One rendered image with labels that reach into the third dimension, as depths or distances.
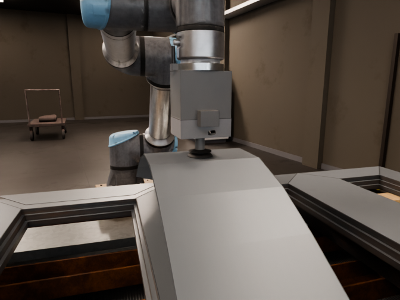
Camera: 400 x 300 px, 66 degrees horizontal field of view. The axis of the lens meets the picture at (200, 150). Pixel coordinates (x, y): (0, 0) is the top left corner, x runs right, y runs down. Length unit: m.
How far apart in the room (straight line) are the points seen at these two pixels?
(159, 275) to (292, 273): 0.22
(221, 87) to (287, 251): 0.25
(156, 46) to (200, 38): 0.48
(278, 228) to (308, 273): 0.06
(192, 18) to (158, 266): 0.38
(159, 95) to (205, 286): 0.78
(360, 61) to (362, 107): 0.54
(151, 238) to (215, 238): 0.26
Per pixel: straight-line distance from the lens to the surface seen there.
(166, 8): 0.58
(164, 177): 0.44
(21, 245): 1.09
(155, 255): 0.56
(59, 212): 0.83
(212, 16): 0.49
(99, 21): 0.58
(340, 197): 0.89
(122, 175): 1.23
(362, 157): 4.24
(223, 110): 0.49
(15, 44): 11.55
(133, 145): 1.22
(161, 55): 0.94
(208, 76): 0.48
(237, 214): 0.40
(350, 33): 4.41
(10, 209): 0.86
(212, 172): 0.46
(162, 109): 1.07
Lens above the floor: 1.14
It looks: 12 degrees down
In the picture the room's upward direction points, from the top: straight up
